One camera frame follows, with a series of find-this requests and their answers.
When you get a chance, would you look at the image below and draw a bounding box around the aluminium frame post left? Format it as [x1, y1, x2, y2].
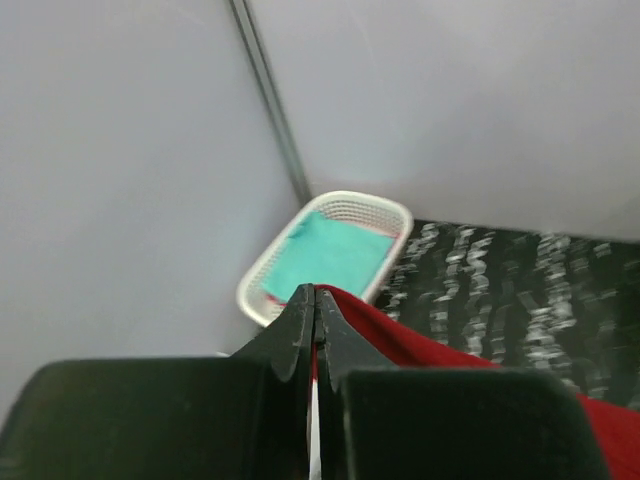
[229, 0, 313, 204]

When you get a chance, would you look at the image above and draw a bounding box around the red t shirt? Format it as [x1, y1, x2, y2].
[316, 285, 639, 479]

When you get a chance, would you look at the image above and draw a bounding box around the teal folded t shirt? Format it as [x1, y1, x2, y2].
[260, 210, 396, 304]

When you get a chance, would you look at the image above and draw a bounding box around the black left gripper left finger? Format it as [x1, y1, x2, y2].
[1, 285, 315, 479]

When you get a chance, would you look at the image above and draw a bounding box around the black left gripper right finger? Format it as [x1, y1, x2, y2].
[316, 290, 610, 479]

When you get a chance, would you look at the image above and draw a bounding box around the white plastic laundry basket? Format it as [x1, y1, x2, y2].
[236, 191, 413, 327]

